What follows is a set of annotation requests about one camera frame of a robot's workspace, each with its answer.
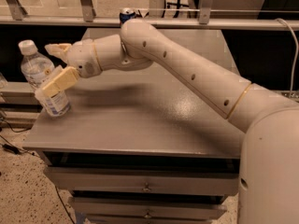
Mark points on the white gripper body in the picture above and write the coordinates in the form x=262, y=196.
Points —
x=82, y=59

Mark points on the grey drawer cabinet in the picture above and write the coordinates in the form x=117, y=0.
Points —
x=143, y=120

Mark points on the top grey drawer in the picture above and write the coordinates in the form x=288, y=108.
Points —
x=142, y=181

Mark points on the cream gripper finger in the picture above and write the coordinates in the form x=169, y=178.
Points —
x=59, y=50
x=60, y=79

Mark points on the clear plastic water bottle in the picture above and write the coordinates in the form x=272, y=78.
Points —
x=37, y=69

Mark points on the metal railing frame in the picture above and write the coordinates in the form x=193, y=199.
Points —
x=205, y=14

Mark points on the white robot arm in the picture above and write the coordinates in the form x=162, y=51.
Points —
x=269, y=167

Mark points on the grey drawer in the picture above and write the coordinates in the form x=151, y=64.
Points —
x=146, y=209
x=142, y=181

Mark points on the blue soda can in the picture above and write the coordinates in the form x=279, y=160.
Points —
x=127, y=14

